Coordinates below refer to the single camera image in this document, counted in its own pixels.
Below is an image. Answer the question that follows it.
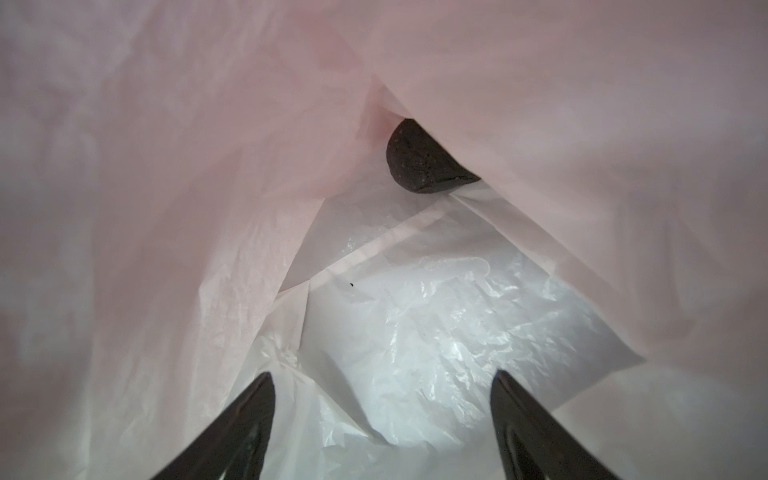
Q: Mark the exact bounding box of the white plastic bag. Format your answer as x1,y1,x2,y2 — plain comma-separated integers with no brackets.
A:
1,1,767,479

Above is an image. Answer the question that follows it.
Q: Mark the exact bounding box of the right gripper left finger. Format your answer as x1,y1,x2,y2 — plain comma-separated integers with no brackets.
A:
153,372,276,480

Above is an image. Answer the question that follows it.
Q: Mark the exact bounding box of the dark purple toy fruit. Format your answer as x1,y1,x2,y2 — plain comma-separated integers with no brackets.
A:
385,119,481,194

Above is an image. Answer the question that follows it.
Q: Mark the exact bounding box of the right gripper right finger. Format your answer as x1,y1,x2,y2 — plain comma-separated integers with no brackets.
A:
490,370,618,480

